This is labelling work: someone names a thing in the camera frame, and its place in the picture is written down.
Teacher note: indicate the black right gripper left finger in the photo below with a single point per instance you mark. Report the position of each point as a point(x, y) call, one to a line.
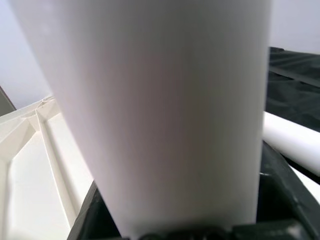
point(97, 220)

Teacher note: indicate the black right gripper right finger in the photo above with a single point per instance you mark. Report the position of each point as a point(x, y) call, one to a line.
point(287, 195)

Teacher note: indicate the white plastic children table top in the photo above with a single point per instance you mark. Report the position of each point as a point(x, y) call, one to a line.
point(37, 162)

